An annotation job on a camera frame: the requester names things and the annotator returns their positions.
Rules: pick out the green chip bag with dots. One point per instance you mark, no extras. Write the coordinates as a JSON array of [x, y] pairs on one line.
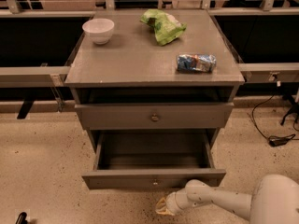
[[166, 27]]

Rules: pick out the blue snack packet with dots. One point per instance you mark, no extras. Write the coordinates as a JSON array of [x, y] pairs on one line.
[[196, 63]]

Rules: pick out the black power adapter with cable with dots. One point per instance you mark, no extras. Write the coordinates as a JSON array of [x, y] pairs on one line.
[[272, 140]]

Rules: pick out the black object at floor corner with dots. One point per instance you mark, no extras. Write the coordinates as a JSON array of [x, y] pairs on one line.
[[21, 219]]

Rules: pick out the yellow foam-tipped gripper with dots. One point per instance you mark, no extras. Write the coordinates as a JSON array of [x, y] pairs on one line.
[[171, 202]]

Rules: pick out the grey wooden drawer cabinet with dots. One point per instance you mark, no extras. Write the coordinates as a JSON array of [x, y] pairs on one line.
[[133, 69]]

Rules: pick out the grey drawer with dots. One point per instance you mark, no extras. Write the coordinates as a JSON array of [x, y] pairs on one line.
[[160, 159], [153, 116]]

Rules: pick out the grey top drawer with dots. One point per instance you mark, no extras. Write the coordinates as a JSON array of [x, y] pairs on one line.
[[153, 116]]

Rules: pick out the grey metal rail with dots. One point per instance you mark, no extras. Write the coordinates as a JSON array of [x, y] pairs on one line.
[[31, 77], [270, 72]]

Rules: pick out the grey metal rail left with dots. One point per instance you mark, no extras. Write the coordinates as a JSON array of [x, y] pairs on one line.
[[31, 77]]

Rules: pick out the white ceramic bowl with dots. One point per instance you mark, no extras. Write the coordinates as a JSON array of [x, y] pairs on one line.
[[99, 30]]

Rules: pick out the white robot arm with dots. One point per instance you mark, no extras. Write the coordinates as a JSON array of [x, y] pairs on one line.
[[275, 200]]

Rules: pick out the grey metal rail right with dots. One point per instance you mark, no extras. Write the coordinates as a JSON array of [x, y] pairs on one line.
[[270, 72]]

